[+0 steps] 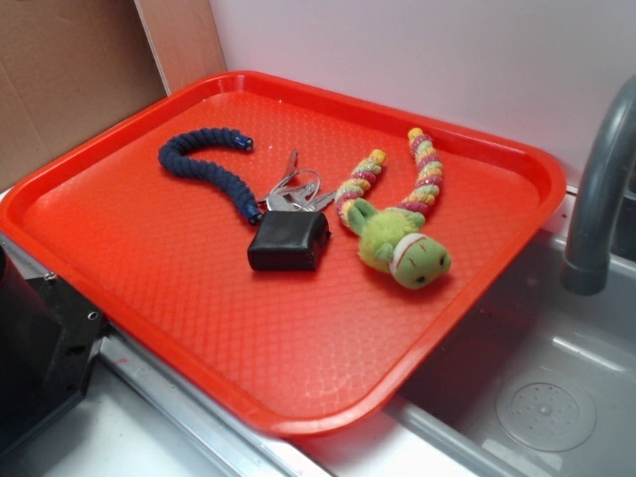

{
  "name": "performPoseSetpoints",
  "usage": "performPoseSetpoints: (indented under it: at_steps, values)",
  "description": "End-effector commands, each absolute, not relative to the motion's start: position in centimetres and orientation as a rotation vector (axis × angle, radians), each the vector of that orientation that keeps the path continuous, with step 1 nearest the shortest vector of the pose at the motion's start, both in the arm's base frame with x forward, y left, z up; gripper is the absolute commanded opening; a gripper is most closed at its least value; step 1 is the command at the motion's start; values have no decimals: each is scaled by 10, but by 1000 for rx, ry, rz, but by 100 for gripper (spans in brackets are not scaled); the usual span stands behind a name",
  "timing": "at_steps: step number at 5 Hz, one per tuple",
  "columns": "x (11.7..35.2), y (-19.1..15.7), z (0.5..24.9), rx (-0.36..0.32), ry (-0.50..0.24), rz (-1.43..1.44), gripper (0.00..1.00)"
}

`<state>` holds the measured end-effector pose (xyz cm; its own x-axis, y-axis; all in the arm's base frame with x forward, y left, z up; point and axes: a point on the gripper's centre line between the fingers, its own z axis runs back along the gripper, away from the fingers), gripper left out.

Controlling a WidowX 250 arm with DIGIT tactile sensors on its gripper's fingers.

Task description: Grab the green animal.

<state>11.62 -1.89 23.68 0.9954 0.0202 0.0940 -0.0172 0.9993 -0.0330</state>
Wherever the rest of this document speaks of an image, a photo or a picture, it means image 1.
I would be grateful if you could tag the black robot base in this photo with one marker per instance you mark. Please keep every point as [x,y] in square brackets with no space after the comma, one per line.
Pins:
[49,338]

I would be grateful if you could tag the black padlock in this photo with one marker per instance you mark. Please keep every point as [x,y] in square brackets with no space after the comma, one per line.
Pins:
[289,241]

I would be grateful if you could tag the green plush frog toy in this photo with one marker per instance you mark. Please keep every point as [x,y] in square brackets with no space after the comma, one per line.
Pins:
[391,240]

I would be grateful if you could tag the red plastic tray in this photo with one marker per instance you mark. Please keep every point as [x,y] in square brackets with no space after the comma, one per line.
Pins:
[288,352]

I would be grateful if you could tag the grey plastic sink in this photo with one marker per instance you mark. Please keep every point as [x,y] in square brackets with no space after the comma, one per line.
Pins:
[536,381]

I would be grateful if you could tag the grey sink faucet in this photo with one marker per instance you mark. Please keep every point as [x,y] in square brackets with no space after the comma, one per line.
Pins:
[603,218]

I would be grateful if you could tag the brown cardboard panel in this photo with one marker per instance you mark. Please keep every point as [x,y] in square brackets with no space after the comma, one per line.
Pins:
[71,69]

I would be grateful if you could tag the silver keys on ring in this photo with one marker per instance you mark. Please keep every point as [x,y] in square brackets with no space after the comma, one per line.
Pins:
[298,190]

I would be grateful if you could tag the navy braided rope toy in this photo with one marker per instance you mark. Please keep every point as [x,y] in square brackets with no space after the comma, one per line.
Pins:
[175,157]

